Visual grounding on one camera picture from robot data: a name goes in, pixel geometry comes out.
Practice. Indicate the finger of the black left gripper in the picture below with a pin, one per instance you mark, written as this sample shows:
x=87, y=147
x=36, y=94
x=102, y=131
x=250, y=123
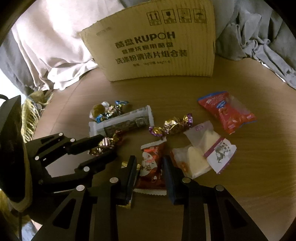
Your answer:
x=97, y=163
x=84, y=144

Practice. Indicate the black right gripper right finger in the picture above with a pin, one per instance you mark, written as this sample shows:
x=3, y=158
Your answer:
x=178, y=187

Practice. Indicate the red blue snack bag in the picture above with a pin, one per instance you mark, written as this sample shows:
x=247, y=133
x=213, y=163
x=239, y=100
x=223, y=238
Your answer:
x=231, y=113

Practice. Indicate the white cake packet with label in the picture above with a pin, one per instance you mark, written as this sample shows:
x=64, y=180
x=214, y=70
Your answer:
x=217, y=150

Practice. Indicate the gold purple candy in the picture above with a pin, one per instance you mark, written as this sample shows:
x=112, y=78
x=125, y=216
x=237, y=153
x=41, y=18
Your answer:
x=173, y=126

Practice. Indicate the white pillow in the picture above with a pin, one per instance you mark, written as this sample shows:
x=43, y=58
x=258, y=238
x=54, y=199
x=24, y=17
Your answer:
x=47, y=34

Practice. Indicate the brown cardboard box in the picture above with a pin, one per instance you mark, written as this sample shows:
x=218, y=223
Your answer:
x=156, y=38

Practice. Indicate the yellow green fringed cloth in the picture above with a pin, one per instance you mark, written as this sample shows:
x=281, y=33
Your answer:
x=32, y=110

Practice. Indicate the grey blanket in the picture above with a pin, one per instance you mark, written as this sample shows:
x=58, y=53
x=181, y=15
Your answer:
x=252, y=29

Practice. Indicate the blue gold wrapped candy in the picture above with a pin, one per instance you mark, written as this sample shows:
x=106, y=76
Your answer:
x=120, y=107

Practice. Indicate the olive jelly cup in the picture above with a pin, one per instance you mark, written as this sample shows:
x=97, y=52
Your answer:
x=98, y=109

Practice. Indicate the clear wrapped cake packet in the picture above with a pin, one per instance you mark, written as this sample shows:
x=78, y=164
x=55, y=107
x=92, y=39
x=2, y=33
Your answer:
x=191, y=161

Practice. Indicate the long white snack bar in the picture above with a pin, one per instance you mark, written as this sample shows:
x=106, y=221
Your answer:
x=122, y=123

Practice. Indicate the red santa snack packet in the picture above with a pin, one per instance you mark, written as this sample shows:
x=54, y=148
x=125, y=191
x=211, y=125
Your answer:
x=151, y=178

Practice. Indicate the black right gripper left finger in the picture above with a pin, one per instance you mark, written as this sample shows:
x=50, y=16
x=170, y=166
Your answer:
x=118, y=187

